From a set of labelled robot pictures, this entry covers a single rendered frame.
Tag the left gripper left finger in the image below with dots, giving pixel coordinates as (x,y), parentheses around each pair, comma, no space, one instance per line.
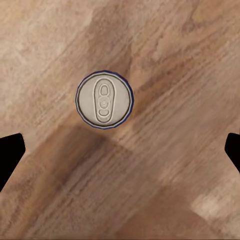
(12,149)

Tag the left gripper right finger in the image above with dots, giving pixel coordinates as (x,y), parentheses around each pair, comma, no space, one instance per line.
(232,148)

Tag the can of soda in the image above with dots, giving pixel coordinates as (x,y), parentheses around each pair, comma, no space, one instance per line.
(104,99)

